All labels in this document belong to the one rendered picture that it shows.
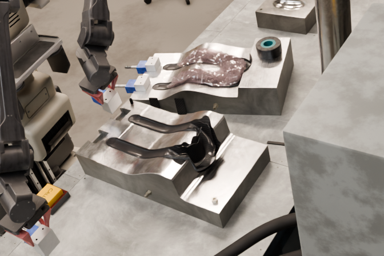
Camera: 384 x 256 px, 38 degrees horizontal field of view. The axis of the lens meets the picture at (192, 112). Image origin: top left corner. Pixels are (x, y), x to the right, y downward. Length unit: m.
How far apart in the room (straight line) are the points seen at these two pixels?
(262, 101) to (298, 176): 0.98
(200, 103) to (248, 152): 0.30
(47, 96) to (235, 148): 0.81
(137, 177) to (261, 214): 0.35
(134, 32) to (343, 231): 3.31
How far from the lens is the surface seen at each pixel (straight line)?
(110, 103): 1.66
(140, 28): 3.97
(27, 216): 1.24
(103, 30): 1.51
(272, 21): 2.08
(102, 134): 1.72
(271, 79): 1.67
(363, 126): 0.66
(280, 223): 1.26
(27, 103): 1.99
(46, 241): 1.40
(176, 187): 1.43
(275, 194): 1.49
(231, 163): 1.50
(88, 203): 1.63
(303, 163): 0.69
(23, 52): 1.92
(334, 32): 1.01
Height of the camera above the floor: 1.92
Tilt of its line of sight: 39 degrees down
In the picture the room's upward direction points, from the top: 16 degrees counter-clockwise
